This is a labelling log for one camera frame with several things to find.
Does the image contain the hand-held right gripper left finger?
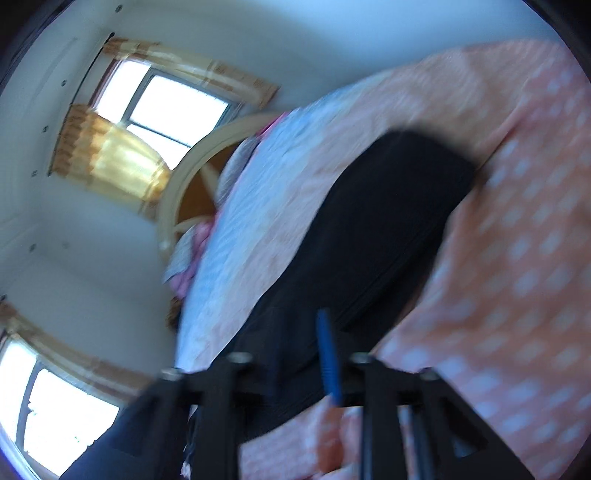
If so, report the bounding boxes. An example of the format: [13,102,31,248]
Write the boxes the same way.
[60,307,287,480]

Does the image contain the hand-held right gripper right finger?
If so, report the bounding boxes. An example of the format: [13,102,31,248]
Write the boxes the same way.
[316,309,536,480]

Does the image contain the black pants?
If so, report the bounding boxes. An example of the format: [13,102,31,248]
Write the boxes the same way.
[226,130,478,446]

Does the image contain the folded pink blanket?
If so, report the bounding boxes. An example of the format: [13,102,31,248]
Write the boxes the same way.
[173,222,213,298]

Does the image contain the grey patterned pillow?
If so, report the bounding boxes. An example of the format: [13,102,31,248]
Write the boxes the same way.
[163,226,204,287]
[216,136,260,204]

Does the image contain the yellow patterned curtain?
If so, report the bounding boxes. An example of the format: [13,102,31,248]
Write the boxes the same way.
[0,300,155,409]
[48,104,172,204]
[102,37,281,108]

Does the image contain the pink and blue dotted bedspread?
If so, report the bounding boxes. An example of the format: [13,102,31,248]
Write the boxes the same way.
[175,39,587,480]

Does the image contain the cream and wooden headboard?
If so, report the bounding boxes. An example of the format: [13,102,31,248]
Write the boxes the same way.
[158,113,289,259]

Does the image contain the white framed window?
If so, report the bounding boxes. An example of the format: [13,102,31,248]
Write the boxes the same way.
[95,59,242,171]
[0,335,122,468]

